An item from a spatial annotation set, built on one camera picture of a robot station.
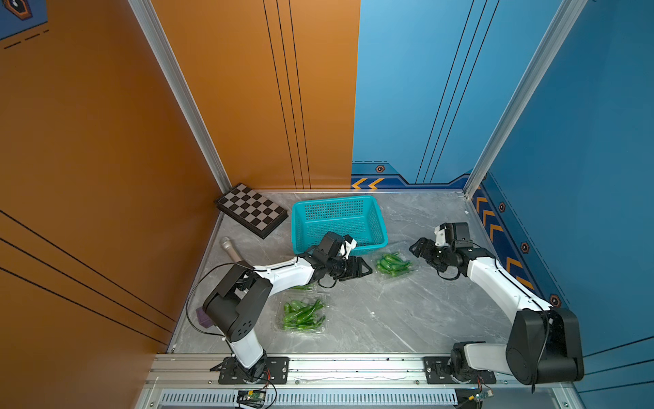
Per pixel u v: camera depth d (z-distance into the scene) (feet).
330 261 2.43
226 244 3.25
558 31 2.38
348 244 2.72
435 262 2.50
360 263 2.59
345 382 2.38
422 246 2.61
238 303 1.52
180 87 2.77
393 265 2.98
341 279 2.68
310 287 2.86
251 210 3.57
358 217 3.61
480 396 2.28
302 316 2.65
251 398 2.36
